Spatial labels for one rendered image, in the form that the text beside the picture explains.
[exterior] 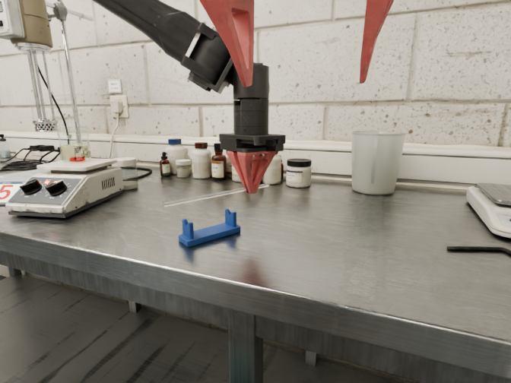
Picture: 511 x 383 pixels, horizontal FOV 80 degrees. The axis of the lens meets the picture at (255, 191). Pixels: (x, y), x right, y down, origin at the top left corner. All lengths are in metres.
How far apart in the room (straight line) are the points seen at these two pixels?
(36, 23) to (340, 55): 0.87
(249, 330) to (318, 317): 0.12
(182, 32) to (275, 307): 0.39
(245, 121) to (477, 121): 0.68
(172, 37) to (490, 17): 0.78
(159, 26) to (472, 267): 0.53
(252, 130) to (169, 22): 0.19
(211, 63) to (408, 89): 0.63
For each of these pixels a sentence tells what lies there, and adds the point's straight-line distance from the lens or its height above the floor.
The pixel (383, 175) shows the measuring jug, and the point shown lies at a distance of 0.79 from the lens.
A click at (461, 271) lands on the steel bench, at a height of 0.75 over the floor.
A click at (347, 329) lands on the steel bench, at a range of 0.37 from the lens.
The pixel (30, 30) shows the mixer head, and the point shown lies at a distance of 1.16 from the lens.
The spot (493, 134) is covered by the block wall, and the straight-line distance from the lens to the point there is 1.01.
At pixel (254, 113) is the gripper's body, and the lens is 0.48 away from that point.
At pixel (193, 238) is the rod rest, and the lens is 0.48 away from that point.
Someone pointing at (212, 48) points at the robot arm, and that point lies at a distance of 0.50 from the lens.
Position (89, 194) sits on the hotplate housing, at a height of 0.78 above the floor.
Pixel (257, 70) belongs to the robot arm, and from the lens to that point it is 0.49.
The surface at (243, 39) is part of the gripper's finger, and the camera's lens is 0.30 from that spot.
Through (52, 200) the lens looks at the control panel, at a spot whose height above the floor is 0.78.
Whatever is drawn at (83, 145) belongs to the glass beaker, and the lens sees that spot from 0.79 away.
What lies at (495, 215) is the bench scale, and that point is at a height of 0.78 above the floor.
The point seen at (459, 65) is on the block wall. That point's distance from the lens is 1.00.
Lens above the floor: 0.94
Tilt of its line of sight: 14 degrees down
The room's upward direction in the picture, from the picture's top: straight up
